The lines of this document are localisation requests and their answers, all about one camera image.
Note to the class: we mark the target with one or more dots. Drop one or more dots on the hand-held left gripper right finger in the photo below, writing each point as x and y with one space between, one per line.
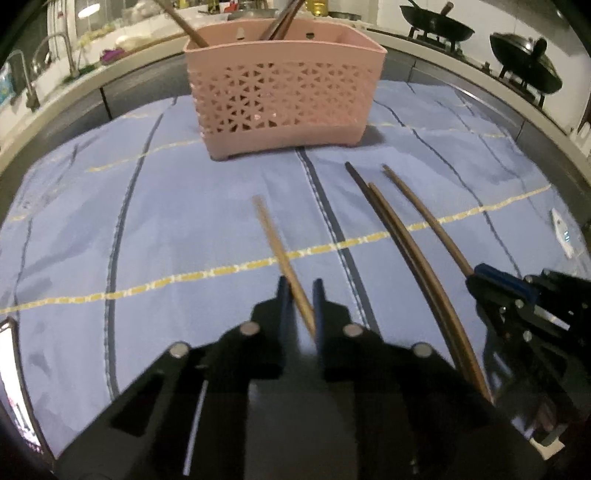
319 302

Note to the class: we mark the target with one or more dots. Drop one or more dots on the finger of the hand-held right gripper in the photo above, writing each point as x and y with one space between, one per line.
554 290
491 278

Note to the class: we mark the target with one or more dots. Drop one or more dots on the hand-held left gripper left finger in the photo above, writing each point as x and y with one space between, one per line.
284 302

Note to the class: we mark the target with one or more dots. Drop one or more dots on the light brown wooden chopstick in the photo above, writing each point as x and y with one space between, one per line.
281 258

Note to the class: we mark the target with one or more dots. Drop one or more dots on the dark wooden chopstick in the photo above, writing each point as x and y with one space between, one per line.
392 230

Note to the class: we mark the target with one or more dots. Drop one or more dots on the pink perforated plastic basket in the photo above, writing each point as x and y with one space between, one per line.
281 92

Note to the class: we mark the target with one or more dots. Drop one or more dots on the blue plaid cloth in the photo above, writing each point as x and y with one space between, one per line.
184 230

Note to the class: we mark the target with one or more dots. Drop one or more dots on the black wok with lid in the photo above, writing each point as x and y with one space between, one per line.
526 60

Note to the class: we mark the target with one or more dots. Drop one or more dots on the gas stove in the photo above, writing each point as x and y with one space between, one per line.
466 44

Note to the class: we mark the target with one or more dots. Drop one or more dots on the black frying pan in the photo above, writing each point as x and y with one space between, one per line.
438 25

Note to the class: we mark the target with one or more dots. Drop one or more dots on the kitchen counter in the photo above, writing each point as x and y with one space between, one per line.
69 99

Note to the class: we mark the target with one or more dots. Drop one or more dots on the curved metal faucet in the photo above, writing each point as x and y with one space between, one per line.
67 50

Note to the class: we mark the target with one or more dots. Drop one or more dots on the angular metal faucet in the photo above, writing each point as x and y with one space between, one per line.
27 83

